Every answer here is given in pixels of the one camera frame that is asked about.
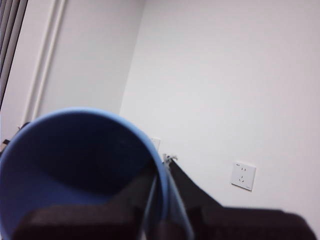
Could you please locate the white wall socket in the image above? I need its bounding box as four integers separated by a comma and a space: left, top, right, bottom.
230, 161, 257, 193
149, 136, 161, 154

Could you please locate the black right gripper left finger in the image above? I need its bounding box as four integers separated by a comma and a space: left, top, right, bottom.
11, 164, 158, 240

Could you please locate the dark window blind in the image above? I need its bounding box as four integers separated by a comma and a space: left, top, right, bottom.
0, 0, 29, 107

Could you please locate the white window frame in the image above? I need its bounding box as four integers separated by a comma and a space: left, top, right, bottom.
23, 0, 68, 125

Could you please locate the blue ribbed cup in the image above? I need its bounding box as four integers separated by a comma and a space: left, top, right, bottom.
0, 106, 194, 240

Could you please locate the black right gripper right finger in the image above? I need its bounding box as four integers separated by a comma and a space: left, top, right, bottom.
162, 153, 317, 240

